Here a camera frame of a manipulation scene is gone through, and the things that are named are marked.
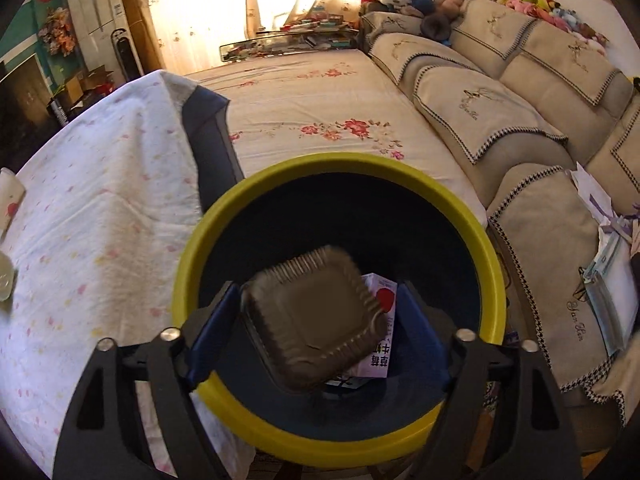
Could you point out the floral beige mat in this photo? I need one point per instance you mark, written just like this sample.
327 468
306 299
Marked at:
310 105

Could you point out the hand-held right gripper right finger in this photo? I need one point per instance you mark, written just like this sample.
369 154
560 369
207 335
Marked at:
420 340

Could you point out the row of plush toys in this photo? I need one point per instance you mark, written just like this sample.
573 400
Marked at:
530 2

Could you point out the flat screen television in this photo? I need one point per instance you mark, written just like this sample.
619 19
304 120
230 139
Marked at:
25 95

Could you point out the dark blue cloth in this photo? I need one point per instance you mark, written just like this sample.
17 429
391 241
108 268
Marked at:
212 130

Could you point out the black tower fan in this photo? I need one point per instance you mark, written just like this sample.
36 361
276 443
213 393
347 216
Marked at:
125 52

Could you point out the dark round cushion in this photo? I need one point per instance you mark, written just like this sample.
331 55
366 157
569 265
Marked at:
435 25

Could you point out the dark printed packet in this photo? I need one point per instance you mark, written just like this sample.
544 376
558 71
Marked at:
345 382

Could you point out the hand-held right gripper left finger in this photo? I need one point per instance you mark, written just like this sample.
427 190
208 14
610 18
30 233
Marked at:
210 340

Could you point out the artificial flower bouquet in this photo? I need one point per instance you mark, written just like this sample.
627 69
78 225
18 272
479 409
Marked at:
57 30

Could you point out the white paper cup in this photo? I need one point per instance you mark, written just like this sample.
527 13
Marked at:
10 200

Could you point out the brown fluted plastic tray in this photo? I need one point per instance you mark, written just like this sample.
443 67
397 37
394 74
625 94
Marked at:
312 317

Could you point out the white refrigerator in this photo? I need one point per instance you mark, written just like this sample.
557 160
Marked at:
95 15

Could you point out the white dotted tablecloth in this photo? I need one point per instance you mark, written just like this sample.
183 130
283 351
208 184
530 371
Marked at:
100 200

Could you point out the beige sofa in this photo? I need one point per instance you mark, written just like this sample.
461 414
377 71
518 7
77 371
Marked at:
525 110

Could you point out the pink white milk carton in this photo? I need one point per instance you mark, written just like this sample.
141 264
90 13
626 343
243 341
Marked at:
382 335

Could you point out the yellow rimmed black bin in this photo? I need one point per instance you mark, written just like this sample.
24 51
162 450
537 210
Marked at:
220 240

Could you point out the open cardboard boxes pile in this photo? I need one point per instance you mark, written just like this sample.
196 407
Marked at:
82 87

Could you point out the pile of papers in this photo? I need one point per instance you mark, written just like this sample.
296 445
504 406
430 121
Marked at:
607 270

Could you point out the glass coffee table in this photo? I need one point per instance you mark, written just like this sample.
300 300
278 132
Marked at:
290 40

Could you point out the sheer cream curtain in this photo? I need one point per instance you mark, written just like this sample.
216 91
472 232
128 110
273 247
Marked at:
210 5

